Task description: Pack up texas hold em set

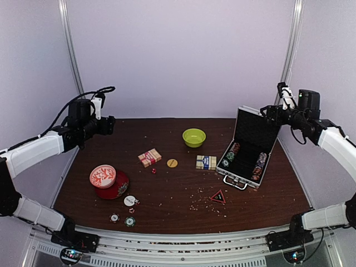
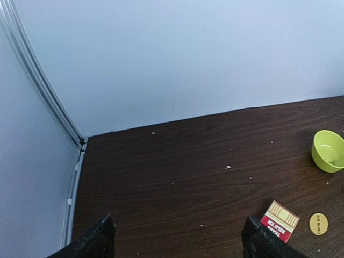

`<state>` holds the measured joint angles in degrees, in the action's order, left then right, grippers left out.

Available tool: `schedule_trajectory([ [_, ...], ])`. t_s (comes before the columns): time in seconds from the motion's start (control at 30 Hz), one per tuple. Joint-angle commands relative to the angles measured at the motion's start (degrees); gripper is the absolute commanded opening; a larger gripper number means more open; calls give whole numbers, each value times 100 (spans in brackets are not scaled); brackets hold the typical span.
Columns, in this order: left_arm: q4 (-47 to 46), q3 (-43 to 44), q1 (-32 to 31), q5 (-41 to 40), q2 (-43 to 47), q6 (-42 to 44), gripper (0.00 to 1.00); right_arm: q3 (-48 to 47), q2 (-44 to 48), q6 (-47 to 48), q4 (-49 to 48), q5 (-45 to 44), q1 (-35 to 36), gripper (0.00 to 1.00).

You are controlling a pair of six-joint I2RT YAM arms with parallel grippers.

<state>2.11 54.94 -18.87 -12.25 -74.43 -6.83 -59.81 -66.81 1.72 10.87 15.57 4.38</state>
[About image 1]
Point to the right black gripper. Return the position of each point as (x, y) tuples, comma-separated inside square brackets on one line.
[(277, 108)]

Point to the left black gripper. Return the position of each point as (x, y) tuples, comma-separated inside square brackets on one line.
[(108, 123)]

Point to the red banded card deck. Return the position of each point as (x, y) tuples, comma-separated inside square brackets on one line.
[(150, 157)]

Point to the aluminium poker chip case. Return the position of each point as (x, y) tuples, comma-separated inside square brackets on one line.
[(254, 135)]

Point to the blue banded card deck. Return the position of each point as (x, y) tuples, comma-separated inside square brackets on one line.
[(206, 162)]

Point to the black red triangle card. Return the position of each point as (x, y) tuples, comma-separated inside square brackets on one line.
[(218, 197)]

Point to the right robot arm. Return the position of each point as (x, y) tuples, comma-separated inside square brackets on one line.
[(304, 115)]

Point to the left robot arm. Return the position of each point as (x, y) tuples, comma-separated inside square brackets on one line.
[(84, 120)]

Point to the mixed chip stack in case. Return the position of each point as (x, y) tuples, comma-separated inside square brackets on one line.
[(259, 167)]

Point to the green chip stack in case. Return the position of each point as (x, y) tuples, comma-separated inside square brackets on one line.
[(230, 155)]

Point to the yellow round button chip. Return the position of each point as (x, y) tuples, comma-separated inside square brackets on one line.
[(172, 163)]

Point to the white dealer button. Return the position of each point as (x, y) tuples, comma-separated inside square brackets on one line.
[(129, 201)]

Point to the green plastic bowl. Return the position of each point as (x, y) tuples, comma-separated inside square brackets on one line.
[(194, 137)]

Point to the white red poker chip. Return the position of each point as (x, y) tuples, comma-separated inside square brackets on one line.
[(114, 218)]

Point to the green poker chip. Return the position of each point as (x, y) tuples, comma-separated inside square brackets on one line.
[(130, 221)]

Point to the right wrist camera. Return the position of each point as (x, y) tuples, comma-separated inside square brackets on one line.
[(286, 96)]

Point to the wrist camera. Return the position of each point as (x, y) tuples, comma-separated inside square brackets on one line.
[(97, 102), (286, 96)]

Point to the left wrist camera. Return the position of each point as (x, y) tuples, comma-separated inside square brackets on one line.
[(97, 102)]

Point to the right aluminium frame post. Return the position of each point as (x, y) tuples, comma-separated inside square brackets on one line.
[(293, 40)]

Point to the aluminium frame post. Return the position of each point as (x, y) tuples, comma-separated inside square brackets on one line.
[(293, 40), (63, 9)]

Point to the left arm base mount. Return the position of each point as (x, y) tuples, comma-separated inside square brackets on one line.
[(81, 241)]

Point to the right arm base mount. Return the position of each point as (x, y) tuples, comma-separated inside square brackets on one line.
[(286, 239)]

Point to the left aluminium frame post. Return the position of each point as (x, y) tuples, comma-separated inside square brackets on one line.
[(63, 9)]

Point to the aluminium front rail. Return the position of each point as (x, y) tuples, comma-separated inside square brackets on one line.
[(244, 248)]

